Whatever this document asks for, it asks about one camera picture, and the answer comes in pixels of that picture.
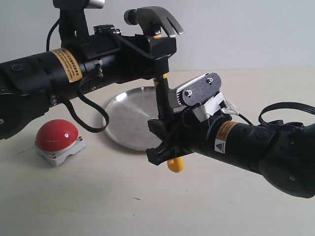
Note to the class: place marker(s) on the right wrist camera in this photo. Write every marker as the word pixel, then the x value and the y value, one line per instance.
pixel 203 95

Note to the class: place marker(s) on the round stainless steel plate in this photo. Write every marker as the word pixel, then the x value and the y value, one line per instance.
pixel 129 113

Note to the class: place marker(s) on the red dome push button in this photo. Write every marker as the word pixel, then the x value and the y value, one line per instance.
pixel 58 139

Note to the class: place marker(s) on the black yellow claw hammer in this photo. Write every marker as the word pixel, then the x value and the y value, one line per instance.
pixel 152 20

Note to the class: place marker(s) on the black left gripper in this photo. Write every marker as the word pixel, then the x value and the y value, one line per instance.
pixel 108 57

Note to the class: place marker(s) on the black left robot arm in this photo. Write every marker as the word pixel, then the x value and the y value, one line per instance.
pixel 30 86

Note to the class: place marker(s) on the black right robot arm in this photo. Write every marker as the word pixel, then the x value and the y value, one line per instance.
pixel 284 159

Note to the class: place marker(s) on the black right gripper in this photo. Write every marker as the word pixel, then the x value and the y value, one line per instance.
pixel 183 135

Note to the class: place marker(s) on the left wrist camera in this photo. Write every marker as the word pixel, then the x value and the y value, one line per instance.
pixel 72 20

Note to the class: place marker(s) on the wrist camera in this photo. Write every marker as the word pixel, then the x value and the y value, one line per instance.
pixel 203 95
pixel 72 20

